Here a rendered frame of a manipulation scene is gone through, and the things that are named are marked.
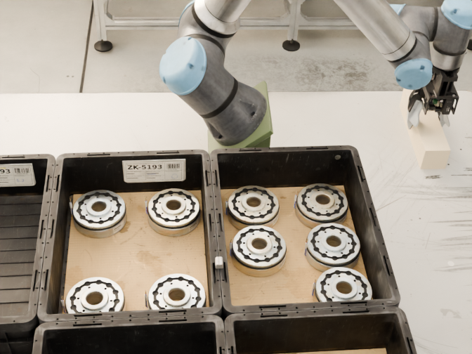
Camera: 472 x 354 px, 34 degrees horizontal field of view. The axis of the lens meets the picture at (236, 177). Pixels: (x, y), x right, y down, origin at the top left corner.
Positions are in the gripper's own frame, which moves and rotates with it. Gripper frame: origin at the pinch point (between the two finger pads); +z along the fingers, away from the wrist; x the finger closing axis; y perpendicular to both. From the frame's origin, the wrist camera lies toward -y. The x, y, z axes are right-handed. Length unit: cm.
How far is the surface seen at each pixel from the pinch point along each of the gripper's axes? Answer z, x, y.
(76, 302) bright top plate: -12, -79, 61
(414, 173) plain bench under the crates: 4.3, -4.7, 13.4
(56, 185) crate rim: -19, -84, 39
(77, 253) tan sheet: -9, -80, 47
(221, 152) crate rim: -19, -52, 30
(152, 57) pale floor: 75, -73, -132
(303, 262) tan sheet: -9, -37, 51
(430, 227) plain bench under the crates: 4.2, -5.0, 31.0
